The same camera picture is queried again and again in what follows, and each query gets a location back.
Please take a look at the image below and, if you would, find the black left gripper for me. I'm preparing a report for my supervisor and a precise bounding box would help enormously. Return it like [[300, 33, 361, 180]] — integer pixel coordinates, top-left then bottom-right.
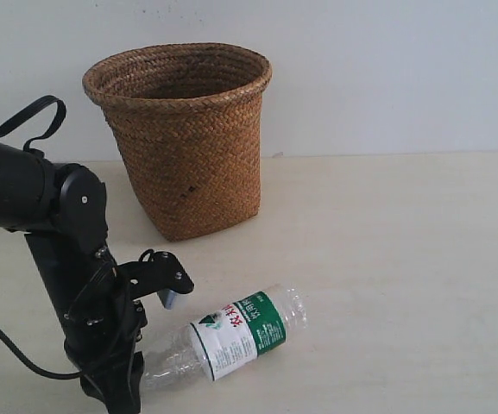
[[25, 230, 147, 414]]

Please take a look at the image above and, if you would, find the brown woven wicker basket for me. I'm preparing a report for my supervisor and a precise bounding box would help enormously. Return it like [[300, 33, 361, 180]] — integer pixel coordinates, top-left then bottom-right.
[[82, 42, 273, 242]]

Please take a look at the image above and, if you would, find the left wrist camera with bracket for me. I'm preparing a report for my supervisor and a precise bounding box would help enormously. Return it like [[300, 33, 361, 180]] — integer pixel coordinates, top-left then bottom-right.
[[117, 249, 195, 310]]

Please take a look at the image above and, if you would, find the clear plastic bottle green label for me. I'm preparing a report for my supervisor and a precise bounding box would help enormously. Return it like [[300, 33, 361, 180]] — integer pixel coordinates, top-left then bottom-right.
[[141, 285, 307, 392]]

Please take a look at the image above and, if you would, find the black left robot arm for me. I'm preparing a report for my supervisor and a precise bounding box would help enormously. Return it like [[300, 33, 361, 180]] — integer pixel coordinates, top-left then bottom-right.
[[0, 143, 143, 413]]

